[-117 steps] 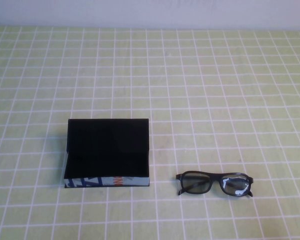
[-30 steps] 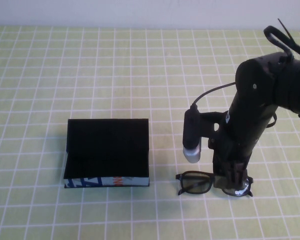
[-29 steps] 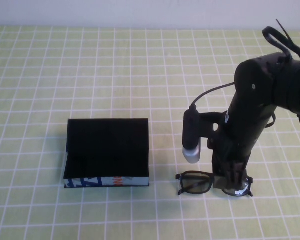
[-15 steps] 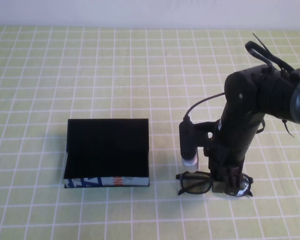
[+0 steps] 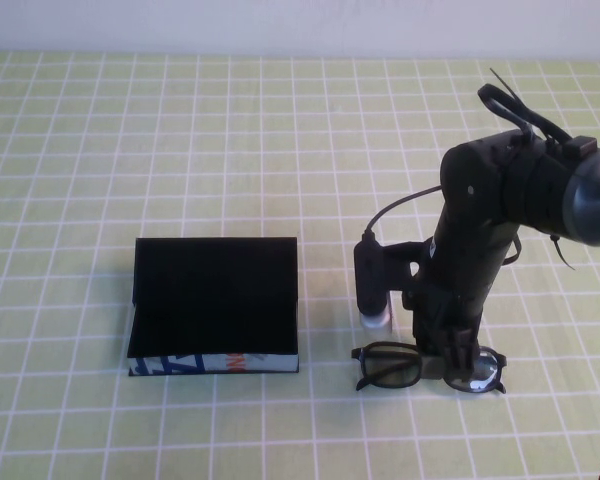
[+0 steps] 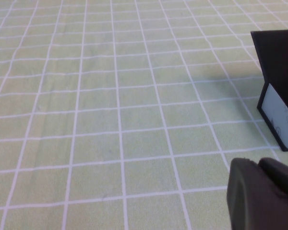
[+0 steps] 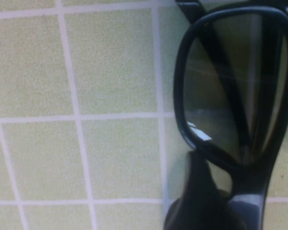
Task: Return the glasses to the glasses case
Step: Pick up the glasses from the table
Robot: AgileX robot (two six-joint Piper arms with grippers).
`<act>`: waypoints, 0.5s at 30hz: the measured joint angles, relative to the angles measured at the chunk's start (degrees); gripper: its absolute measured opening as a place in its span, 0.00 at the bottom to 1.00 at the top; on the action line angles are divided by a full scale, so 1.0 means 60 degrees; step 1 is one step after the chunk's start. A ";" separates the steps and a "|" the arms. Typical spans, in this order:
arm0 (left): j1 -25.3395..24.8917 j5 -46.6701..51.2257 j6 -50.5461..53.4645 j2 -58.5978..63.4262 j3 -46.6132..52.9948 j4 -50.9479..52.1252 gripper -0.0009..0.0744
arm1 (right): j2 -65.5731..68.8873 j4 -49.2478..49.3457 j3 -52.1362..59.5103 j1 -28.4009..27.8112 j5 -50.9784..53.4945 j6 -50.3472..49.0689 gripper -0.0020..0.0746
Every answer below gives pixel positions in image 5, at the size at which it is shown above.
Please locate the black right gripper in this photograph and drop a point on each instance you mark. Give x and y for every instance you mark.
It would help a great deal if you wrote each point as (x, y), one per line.
(445, 310)

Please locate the black framed glasses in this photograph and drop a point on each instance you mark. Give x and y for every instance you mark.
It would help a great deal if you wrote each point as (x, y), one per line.
(380, 349)

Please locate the black printed glasses case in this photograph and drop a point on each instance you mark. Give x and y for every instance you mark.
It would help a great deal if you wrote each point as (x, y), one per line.
(215, 290)

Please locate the green checked tablecloth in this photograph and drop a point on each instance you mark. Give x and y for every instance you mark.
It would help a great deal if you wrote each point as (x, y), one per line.
(180, 150)

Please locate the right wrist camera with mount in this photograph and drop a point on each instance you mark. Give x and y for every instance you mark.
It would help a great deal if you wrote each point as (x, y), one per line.
(372, 280)

